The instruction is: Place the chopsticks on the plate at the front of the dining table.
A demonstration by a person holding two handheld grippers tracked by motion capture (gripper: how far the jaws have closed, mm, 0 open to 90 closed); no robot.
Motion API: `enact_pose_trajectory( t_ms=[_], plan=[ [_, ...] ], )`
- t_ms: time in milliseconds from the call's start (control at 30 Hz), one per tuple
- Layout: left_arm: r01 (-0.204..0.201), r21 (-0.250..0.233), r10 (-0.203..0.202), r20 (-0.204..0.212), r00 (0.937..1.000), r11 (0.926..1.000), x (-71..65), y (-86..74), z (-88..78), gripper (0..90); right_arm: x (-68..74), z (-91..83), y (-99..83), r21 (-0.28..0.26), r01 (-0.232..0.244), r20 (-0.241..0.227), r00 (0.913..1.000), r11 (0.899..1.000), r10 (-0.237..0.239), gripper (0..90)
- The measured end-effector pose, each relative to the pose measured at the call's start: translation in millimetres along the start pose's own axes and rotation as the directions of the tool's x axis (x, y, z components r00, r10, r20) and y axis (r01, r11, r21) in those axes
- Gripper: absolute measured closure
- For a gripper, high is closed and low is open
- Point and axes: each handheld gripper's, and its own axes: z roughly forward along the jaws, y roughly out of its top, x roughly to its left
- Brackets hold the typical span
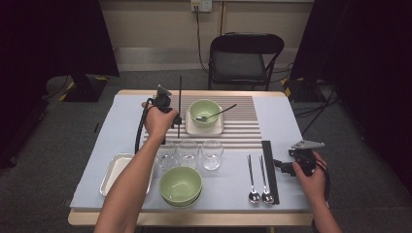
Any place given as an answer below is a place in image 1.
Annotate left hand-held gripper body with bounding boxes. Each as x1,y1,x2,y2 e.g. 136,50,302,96
151,83,173,110

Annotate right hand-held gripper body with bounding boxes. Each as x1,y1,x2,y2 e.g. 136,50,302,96
288,139,326,178

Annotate row of black chopsticks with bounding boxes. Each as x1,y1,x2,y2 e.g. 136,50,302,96
260,140,282,206

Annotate thin black chopstick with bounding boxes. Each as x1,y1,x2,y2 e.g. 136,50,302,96
177,76,184,139

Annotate green bowl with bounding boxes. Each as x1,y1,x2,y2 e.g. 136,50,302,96
161,194,202,209
189,98,223,128
158,165,204,205

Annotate white square plate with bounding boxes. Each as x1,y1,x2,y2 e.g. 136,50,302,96
99,152,154,198
185,108,225,136

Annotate silver spoon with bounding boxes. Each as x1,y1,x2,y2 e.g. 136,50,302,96
246,152,261,205
257,153,275,205
194,103,238,123

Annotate person's left hand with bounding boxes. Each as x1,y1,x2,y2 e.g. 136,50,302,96
141,102,180,142

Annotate person's right hand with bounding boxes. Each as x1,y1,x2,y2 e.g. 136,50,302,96
292,150,328,202

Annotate clear drinking glass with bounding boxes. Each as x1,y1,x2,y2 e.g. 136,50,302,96
177,139,200,170
200,139,224,172
156,140,178,172

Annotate striped brown placemat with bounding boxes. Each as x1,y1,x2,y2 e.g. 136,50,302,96
141,94,263,150

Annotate black stand base striped tape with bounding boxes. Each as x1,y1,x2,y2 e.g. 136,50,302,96
280,77,328,104
57,72,110,104

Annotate black folding chair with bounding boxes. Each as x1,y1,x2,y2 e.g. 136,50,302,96
207,31,286,91

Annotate round grey floor base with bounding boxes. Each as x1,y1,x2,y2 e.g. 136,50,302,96
45,75,77,100

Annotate dark curtain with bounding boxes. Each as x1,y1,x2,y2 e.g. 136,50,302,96
290,0,412,195
0,0,120,163

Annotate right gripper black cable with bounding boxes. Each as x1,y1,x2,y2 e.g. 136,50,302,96
310,159,332,233

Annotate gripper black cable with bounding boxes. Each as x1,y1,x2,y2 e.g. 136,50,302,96
133,97,155,155
310,159,332,233

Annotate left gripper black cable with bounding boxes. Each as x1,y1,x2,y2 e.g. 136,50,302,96
133,97,155,155

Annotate black floor cables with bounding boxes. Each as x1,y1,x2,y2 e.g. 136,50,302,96
271,62,341,137

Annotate black wall socket cable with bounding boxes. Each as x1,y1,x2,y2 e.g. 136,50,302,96
193,8,210,74

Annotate white wall socket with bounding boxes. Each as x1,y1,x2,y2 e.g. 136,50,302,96
189,0,213,14

